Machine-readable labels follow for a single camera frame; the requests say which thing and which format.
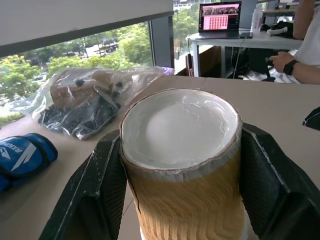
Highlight person's white shirt torso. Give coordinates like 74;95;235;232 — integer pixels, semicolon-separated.
292;4;320;68

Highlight person's hand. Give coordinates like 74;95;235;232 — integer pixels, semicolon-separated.
265;51;296;73

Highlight white plastic bottle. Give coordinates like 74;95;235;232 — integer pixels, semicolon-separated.
251;3;264;34

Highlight white desk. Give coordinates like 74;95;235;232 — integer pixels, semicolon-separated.
185;31;305;78

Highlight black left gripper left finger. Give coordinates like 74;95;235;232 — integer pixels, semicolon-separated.
38;129;128;240

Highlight black smartwatch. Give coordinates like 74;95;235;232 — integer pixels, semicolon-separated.
283;59;300;76

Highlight blue wrist weight strap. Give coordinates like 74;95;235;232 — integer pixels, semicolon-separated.
0;132;59;193

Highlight open laptop with pink screen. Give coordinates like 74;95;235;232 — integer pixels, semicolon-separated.
191;1;242;40

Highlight clear plastic bag of parts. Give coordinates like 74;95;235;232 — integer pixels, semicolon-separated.
8;65;175;141

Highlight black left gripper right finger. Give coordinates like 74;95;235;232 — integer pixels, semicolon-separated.
239;122;320;240

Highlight black object at table edge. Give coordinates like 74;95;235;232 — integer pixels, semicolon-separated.
302;106;320;131

